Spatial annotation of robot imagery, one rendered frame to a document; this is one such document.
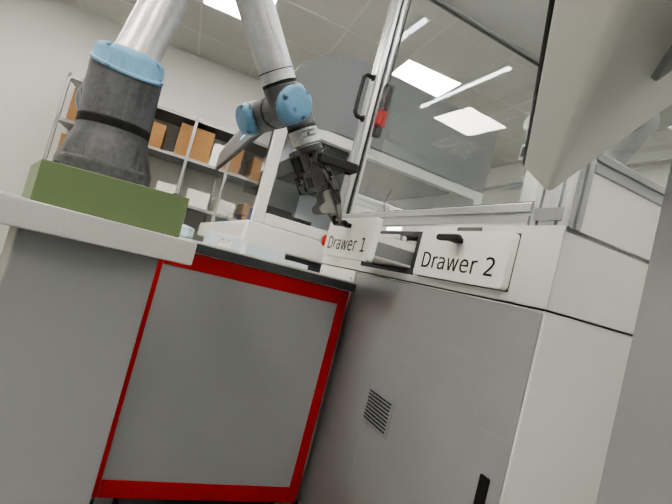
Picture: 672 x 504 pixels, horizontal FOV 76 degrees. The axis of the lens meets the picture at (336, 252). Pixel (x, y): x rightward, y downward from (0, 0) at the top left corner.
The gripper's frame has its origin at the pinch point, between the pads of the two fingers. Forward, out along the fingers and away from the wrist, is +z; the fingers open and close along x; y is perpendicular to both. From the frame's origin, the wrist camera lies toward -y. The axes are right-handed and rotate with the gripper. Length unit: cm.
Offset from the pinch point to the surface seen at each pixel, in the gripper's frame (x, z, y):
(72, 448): 29, 16, 67
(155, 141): -382, -92, 8
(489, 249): 41.0, 11.0, -11.4
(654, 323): 89, 3, 18
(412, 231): 9.8, 8.9, -15.0
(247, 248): -23.4, 2.1, 21.2
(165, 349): -11, 18, 52
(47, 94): -435, -172, 88
